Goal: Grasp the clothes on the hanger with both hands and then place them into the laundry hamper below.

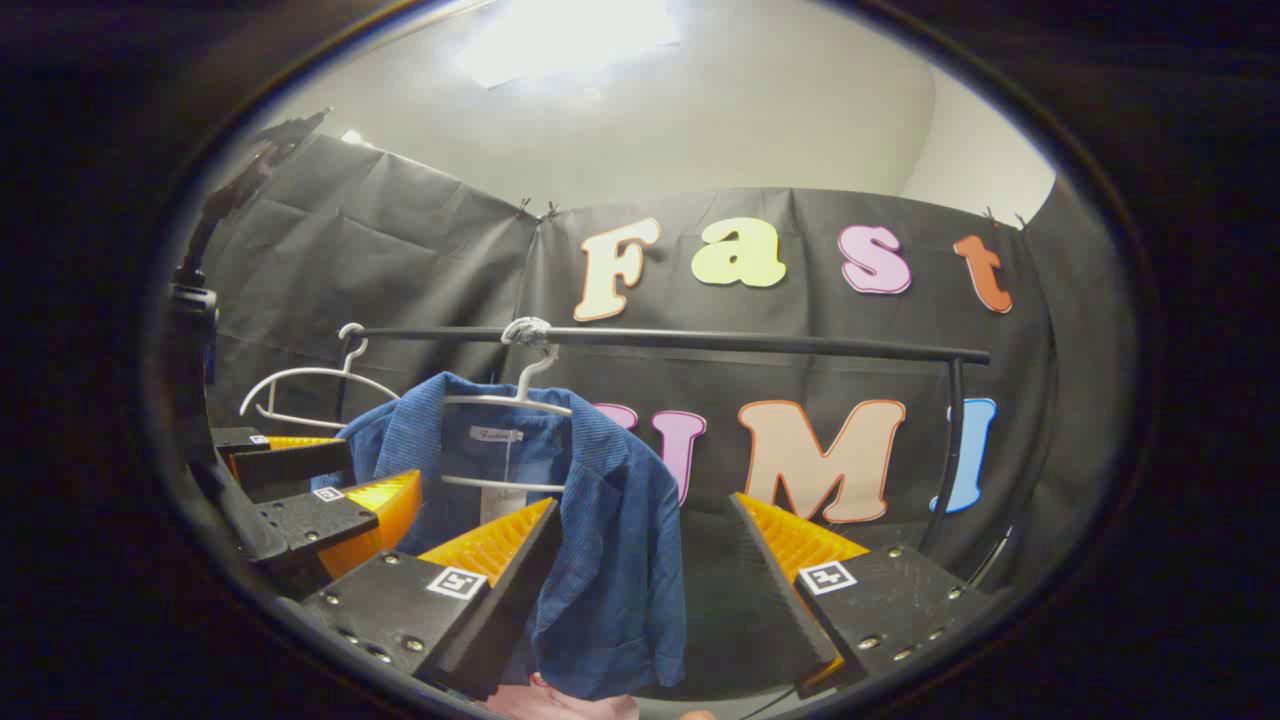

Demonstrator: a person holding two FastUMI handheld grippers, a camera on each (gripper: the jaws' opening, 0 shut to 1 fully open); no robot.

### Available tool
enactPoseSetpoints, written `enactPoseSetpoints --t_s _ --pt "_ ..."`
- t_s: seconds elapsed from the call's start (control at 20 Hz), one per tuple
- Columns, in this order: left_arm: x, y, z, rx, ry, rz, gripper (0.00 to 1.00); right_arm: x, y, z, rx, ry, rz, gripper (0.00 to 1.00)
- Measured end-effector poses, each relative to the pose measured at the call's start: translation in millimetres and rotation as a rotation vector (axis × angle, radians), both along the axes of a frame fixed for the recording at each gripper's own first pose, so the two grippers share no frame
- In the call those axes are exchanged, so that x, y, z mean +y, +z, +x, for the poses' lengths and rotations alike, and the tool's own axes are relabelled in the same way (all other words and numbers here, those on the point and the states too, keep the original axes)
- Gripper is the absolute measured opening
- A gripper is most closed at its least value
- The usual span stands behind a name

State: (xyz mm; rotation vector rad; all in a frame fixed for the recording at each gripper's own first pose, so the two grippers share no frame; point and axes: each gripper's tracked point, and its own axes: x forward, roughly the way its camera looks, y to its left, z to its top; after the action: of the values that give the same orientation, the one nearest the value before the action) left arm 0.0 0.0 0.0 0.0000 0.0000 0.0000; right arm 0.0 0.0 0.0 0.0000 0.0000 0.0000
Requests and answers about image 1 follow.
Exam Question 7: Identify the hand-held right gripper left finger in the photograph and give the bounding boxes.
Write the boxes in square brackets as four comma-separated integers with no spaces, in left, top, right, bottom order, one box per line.
[300,497,563,701]

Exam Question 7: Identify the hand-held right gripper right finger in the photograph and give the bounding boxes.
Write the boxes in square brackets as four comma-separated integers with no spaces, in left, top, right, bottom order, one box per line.
[728,492,1001,699]

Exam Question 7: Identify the pink laundry hamper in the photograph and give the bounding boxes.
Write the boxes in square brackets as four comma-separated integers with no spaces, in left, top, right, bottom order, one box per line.
[488,673,641,720]

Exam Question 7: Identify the blue corduroy shirt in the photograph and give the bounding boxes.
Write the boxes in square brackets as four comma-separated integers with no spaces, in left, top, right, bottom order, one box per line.
[312,372,687,701]

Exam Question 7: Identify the white clothes hanger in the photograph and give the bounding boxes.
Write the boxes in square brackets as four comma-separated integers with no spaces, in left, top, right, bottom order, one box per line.
[239,322,402,431]
[440,317,576,496]

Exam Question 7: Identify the black backdrop cloth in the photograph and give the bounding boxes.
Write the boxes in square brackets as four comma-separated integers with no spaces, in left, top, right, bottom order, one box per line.
[200,132,1136,691]

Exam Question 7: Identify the ceiling light panel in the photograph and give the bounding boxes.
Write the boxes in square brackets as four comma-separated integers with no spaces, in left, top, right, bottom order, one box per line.
[458,0,683,91]

